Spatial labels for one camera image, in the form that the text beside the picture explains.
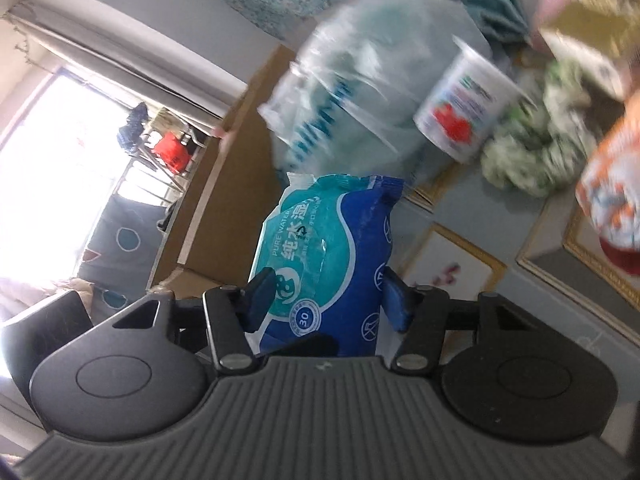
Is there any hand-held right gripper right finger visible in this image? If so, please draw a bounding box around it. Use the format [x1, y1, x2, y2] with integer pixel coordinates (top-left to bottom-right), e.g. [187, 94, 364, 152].
[381, 266, 538, 375]

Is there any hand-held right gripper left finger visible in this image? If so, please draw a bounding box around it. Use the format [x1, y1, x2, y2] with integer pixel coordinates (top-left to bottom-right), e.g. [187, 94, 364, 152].
[112, 267, 277, 372]

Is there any blue wet wipes pack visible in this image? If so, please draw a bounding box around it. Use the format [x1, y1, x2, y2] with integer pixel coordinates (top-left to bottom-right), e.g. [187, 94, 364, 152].
[247, 172, 405, 358]

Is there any brown cardboard box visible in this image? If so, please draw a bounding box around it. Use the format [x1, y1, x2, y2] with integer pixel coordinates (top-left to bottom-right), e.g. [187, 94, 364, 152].
[152, 45, 301, 301]

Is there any white yogurt cup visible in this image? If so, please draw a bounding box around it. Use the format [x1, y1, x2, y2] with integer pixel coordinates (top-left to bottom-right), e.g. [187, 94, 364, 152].
[414, 37, 531, 163]

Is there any grey patterned hanging sheet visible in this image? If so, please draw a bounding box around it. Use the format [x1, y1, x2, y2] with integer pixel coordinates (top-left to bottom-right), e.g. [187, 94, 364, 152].
[75, 195, 171, 311]

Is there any red hanging cloth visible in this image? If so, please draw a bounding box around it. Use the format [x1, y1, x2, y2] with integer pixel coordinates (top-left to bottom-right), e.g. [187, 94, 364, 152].
[152, 132, 193, 173]

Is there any green white braided scrunchie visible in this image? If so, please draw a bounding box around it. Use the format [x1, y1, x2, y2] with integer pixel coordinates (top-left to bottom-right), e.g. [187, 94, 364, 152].
[481, 60, 601, 198]

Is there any blue hanging garment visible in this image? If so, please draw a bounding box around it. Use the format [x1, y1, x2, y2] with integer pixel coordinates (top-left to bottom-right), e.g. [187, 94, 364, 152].
[117, 102, 151, 151]

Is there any translucent plastic bag teal print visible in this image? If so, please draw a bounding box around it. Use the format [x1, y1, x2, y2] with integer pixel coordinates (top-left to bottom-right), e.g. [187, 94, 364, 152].
[257, 0, 493, 181]

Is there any gold snack packet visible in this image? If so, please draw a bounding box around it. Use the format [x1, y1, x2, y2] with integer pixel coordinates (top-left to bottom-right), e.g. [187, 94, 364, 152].
[575, 115, 640, 276]

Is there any light blue towel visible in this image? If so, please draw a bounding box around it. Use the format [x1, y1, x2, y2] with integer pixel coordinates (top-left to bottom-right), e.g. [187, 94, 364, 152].
[447, 0, 531, 43]

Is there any small beige box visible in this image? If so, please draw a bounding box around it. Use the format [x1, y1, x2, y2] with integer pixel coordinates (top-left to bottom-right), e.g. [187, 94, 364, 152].
[540, 0, 640, 101]

